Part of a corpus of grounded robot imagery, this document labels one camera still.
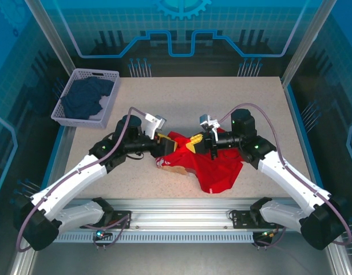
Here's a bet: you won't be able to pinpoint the red t-shirt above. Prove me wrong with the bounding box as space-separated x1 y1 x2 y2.
154 130 245 195

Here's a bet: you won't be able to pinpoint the lavender plastic basket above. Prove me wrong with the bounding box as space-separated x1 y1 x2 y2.
50 68 121 129

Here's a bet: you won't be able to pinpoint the navy blue garment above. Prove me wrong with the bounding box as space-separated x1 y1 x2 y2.
60 76 115 120

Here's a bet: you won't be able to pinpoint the blue table edge strip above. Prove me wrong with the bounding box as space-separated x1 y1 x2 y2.
38 127 68 201
284 84 331 209

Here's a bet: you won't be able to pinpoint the grey metal lower panel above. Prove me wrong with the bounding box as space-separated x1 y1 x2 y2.
29 242 338 275

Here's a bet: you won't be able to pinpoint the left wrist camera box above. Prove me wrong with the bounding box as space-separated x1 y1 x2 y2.
144 113 167 141

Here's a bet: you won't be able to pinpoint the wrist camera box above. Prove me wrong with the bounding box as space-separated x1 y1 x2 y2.
199 113 221 135
144 113 167 141

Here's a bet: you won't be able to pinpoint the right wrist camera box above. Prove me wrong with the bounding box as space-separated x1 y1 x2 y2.
199 113 221 135

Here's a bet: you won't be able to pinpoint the aluminium mounting rail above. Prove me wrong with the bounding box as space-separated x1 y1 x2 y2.
29 197 335 233

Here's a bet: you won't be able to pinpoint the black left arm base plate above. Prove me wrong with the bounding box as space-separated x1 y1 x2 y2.
80 210 133 229

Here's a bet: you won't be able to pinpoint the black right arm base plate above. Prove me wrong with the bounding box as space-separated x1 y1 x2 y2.
232 210 284 229

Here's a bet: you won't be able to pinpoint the slotted grey cable duct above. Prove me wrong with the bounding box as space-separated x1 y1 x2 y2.
38 231 255 244

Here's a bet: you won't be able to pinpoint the aluminium frame post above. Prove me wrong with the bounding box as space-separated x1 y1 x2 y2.
280 0 337 88
24 0 84 88

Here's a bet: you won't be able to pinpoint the aluminium frame side rail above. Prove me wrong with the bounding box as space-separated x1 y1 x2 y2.
8 227 41 275
324 226 352 275

